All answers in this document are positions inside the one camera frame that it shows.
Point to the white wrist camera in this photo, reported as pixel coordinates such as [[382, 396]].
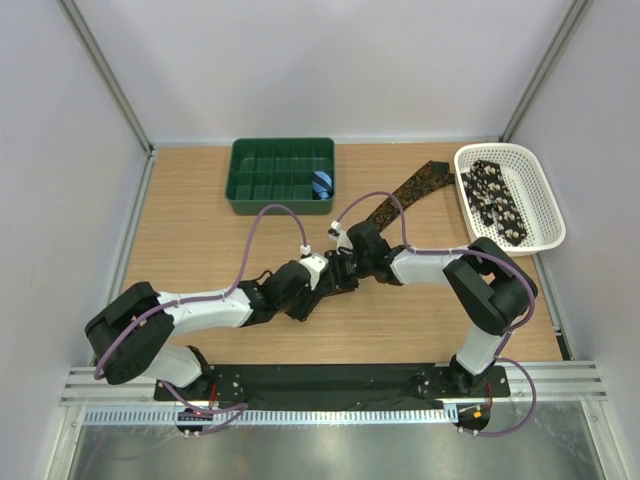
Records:
[[314, 263], [339, 235]]

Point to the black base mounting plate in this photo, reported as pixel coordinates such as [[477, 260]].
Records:
[[347, 387]]

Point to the black tie with gold keys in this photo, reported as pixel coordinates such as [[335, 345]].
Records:
[[430, 177]]

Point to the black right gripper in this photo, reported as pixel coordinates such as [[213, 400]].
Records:
[[335, 281]]

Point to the black tie with white pattern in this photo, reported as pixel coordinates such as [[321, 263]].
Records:
[[489, 196]]

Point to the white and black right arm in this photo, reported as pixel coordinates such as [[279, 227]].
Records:
[[495, 293]]

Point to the rolled blue striped tie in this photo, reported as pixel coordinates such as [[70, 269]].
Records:
[[322, 185]]

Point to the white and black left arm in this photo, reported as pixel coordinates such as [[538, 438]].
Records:
[[130, 336]]

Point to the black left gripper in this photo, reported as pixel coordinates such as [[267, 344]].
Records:
[[307, 307]]

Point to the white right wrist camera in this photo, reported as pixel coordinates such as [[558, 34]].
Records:
[[339, 235]]

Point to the white slotted cable duct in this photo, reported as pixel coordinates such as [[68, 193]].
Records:
[[175, 416]]

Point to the white perforated plastic basket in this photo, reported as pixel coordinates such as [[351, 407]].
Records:
[[531, 191]]

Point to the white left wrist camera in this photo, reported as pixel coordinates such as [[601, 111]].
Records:
[[314, 263]]

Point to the green divided organizer tray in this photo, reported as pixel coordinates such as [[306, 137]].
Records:
[[263, 171]]

